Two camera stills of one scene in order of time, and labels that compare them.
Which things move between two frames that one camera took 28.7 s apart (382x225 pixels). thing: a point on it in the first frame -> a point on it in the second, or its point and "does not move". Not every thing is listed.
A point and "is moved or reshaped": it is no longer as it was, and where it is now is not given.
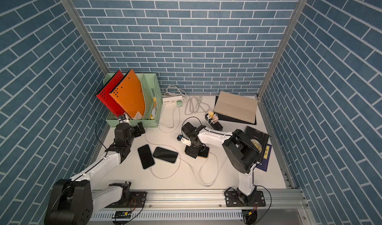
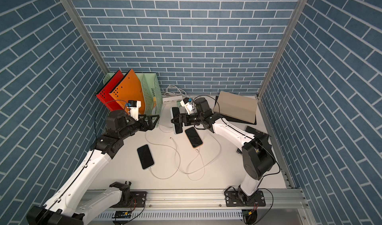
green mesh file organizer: [152, 96] does not move
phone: [145, 156] does not move
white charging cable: [195, 175] -> [196, 171]
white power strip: [171, 100] does not move
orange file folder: [128, 94] does not move
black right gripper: [190, 152] -> [180, 119]
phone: [165, 154] -> [175, 111]
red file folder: [103, 94] does not move
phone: [204, 154] is moved or reshaped
